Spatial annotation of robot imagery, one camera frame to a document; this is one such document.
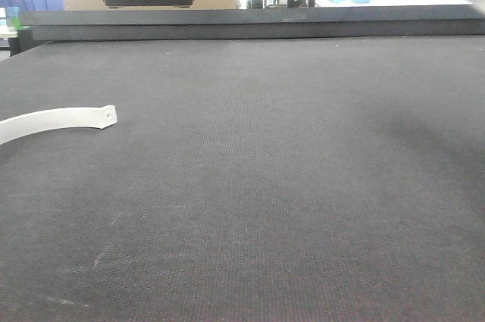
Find green small cup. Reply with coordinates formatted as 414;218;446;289
6;17;30;30

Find white curved PVC pipe piece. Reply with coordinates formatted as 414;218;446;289
1;105;117;145

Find blue small cup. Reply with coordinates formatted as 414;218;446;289
5;7;20;19

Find black foam board stack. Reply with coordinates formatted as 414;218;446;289
20;5;484;42

